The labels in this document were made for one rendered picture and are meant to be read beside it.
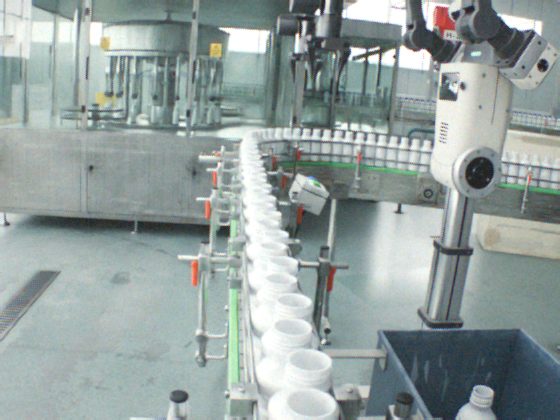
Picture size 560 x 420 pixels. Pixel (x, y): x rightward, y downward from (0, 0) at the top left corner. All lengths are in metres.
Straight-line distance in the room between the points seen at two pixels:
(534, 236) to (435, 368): 4.32
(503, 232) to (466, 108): 3.80
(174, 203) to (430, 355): 3.66
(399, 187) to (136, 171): 2.49
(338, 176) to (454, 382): 1.80
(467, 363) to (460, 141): 0.68
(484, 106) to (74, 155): 3.70
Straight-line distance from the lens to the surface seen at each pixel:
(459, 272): 1.66
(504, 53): 1.39
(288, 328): 0.49
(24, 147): 4.75
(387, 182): 2.73
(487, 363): 1.11
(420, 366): 1.04
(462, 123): 1.50
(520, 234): 5.28
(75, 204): 4.68
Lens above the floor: 1.37
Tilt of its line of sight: 14 degrees down
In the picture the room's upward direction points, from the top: 5 degrees clockwise
